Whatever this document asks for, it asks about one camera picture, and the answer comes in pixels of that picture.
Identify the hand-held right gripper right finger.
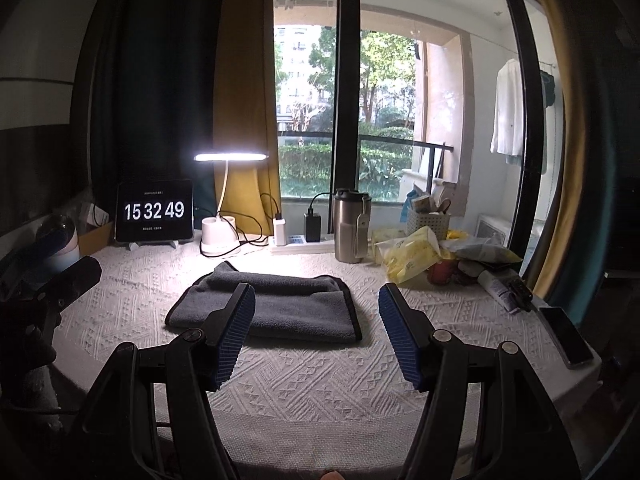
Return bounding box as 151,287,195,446
377,282,583,480

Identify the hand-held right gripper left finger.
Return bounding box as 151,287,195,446
67,282,257,480

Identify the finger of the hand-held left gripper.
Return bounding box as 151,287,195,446
31,255,103,311

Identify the grey towel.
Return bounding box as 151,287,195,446
165,260,363,346

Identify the white and blue humidifier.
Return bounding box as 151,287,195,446
34,214,82,272

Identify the cardboard box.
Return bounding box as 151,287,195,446
76,202,114,257

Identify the white tablet stand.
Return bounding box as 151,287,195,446
126,239,180,251

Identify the white textured tablecloth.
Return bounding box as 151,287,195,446
50,240,603,480

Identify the yellow plastic packet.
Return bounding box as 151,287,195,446
374,226,444,284

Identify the white desk lamp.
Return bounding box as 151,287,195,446
193,149,269,259

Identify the black tablet clock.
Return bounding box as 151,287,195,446
115,179,195,244

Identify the white tube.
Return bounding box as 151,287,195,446
477,268,532,314

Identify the white power strip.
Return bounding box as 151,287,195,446
269,234,336,256

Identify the grey plastic basket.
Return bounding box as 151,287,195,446
405,207,452,241

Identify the grey and yellow bag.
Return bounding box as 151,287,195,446
439,234,524,266

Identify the steel tumbler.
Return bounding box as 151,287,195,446
333,188,372,265

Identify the black remote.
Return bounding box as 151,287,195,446
505,279,534,307

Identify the black charger plug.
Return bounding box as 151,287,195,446
303,212,324,244

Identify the blue packet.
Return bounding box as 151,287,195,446
401,189,426,224

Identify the white outdoor appliance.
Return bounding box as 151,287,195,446
474,214,514,252

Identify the smartphone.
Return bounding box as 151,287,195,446
538,306,596,370

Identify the black balcony railing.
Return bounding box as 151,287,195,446
277,129,454,153

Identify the dark green curtain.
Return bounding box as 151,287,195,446
91,0,227,203

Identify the yellow curtain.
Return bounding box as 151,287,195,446
212,0,282,222
520,0,603,302

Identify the white hanging shirt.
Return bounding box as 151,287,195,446
489,58,526,157

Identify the green hanging garment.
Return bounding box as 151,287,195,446
539,70,557,107

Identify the black charger cable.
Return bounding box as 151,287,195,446
219,191,284,249

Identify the black window frame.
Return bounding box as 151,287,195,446
331,0,364,197

